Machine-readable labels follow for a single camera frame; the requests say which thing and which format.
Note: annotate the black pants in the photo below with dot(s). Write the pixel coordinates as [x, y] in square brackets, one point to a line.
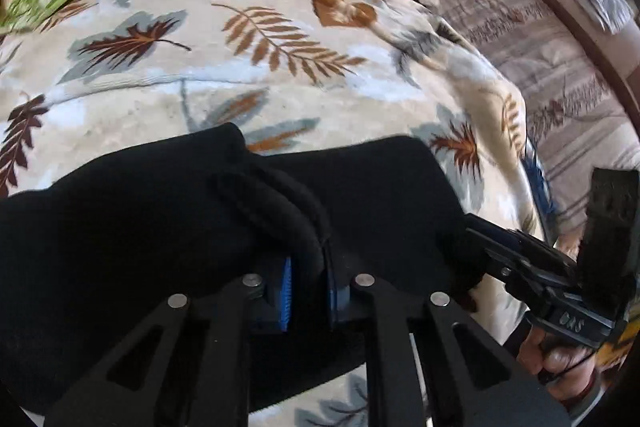
[84, 261]

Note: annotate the leaf pattern cream blanket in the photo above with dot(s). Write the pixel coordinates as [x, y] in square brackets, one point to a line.
[292, 75]

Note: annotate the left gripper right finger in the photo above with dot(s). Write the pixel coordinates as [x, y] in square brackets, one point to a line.
[340, 286]

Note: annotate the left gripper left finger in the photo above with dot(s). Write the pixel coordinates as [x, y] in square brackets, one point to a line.
[271, 311]

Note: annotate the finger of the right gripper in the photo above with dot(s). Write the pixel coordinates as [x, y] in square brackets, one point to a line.
[506, 250]

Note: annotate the right hand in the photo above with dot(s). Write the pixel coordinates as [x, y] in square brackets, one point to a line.
[574, 369]

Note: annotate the striped floral bedspread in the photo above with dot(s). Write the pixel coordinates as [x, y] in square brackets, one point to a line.
[574, 120]

